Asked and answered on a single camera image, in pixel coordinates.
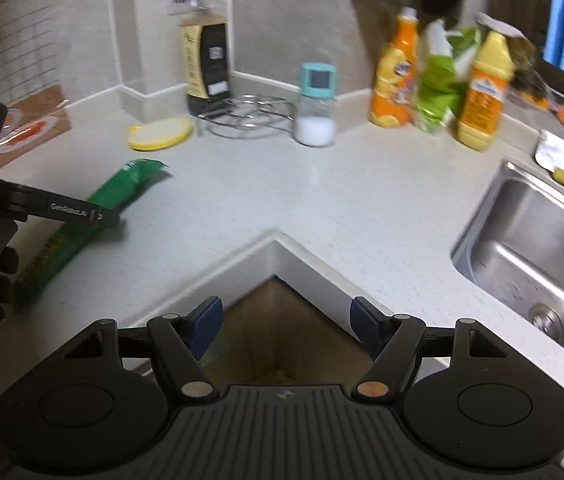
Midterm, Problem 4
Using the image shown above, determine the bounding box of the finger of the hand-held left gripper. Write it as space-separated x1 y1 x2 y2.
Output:
9 183 121 229

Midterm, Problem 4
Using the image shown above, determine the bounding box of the dark soy sauce bottle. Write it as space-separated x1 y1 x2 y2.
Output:
177 0 231 117

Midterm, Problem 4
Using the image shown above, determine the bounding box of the metal wire trivet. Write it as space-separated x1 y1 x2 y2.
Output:
196 93 296 139

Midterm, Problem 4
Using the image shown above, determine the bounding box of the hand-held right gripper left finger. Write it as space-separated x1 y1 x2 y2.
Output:
64 296 224 404

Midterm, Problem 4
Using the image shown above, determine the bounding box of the green plastic bag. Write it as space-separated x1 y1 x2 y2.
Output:
413 19 484 134

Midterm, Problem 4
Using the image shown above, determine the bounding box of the brown cardboard box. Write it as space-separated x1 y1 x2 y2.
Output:
201 276 374 392

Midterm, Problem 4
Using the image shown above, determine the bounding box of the yellow plastic bottle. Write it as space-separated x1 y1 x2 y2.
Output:
456 30 516 152

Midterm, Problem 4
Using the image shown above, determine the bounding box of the salt shaker with teal lid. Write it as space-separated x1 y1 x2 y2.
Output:
293 63 338 148

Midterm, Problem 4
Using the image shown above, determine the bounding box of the dark crumpled bag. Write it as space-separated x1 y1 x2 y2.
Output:
479 12 555 108

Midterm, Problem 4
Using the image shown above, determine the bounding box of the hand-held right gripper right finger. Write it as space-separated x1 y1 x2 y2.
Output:
350 296 502 404

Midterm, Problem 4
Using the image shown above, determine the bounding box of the stainless steel sink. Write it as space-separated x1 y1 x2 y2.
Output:
451 159 564 377

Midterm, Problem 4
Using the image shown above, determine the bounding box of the orange detergent bottle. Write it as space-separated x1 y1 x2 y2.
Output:
368 6 421 129

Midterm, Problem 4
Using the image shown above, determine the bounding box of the yellow round sponge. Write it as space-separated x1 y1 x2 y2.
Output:
128 116 194 152

